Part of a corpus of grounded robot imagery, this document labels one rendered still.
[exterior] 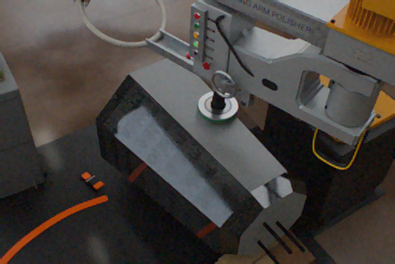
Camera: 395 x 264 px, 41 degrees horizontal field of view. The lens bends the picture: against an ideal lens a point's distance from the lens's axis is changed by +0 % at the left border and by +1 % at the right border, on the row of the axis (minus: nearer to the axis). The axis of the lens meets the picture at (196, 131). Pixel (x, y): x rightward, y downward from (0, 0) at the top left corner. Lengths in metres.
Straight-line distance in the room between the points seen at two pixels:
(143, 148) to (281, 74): 0.96
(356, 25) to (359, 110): 0.39
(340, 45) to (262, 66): 0.42
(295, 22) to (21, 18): 3.45
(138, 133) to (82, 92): 1.40
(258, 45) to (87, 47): 2.54
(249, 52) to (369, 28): 0.58
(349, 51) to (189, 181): 1.10
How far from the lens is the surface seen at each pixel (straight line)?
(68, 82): 4.33
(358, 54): 2.00
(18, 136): 3.28
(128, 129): 2.96
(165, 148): 2.78
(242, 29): 2.39
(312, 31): 2.06
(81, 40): 4.75
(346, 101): 2.18
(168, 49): 2.80
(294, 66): 2.20
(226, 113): 2.74
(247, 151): 2.65
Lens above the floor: 2.82
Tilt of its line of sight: 47 degrees down
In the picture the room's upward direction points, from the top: 3 degrees clockwise
